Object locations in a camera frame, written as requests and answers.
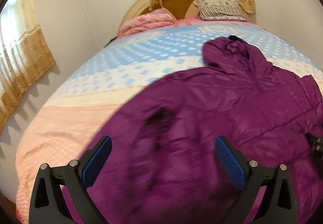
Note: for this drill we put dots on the purple puffer jacket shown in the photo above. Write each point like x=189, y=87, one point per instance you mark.
x=201, y=112

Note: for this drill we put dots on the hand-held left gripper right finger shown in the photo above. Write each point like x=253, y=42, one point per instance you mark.
x=231, y=163

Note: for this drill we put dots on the patterned pastel bedspread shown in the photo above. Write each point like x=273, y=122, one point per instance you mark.
x=113, y=75

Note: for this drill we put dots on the cream wooden headboard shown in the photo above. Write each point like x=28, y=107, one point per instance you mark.
x=176, y=3

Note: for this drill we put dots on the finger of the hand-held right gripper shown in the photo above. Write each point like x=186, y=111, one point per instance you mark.
x=315, y=142

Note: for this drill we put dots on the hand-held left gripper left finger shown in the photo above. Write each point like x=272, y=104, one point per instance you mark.
x=97, y=160

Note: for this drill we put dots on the folded pink quilt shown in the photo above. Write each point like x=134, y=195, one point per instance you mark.
x=143, y=23

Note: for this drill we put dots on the striped pillow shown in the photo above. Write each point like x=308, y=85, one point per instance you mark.
x=219, y=9

